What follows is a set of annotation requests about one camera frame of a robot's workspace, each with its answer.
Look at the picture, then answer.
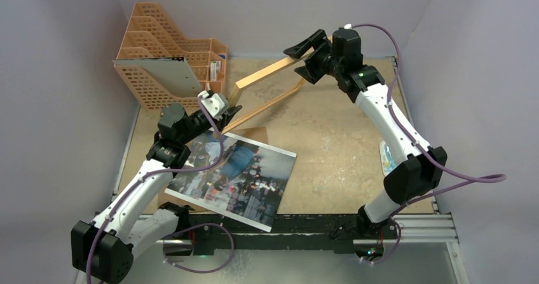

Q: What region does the grey folder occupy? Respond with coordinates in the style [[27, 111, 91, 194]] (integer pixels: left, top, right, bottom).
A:
[[113, 57, 204, 98]]

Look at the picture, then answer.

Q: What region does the printed photo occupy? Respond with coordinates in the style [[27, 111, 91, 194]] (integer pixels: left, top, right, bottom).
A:
[[165, 131, 297, 232]]

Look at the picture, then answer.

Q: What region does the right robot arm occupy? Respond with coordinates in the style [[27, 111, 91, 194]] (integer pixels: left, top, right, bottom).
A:
[[283, 28, 447, 238]]

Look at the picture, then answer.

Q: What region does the brown backing board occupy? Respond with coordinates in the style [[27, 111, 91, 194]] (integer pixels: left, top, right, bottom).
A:
[[156, 127, 268, 213]]

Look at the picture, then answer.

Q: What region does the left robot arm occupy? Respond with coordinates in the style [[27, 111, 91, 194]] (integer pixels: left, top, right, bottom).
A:
[[71, 98, 241, 283]]

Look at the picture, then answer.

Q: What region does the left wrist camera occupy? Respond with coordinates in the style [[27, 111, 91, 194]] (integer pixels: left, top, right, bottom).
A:
[[197, 90, 229, 120]]

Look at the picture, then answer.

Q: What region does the wooden picture frame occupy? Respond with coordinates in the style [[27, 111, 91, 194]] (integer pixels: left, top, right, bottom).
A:
[[222, 48, 313, 134]]

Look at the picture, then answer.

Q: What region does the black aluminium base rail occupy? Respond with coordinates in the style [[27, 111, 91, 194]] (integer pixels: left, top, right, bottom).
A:
[[86, 212, 460, 258]]

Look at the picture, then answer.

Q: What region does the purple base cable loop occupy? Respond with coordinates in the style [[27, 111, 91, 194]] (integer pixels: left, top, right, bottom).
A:
[[161, 220, 236, 274]]

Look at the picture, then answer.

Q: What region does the orange file organizer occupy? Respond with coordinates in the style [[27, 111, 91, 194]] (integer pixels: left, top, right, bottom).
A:
[[113, 2, 228, 110]]

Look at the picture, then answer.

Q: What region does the blue white oval object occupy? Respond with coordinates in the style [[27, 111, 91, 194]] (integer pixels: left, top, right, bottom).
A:
[[379, 141, 397, 177]]

